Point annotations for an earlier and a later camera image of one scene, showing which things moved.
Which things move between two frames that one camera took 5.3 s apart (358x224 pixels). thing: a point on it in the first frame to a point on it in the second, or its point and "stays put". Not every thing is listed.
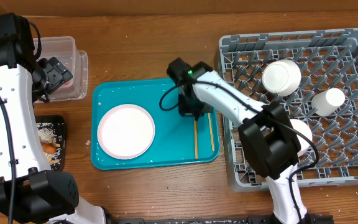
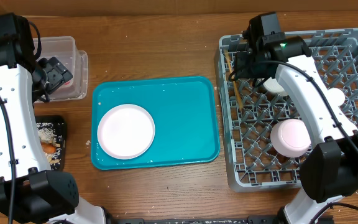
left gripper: x=58 y=73 stays put
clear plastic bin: x=64 y=49 stays put
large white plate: x=126 y=131 stays put
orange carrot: x=48 y=148 stays put
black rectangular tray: x=52 y=135 stays put
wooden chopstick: x=196 y=132 to x=234 y=79
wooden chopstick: x=212 y=142 to x=234 y=83
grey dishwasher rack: x=327 y=78 stays put
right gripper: x=190 y=110 to x=245 y=72
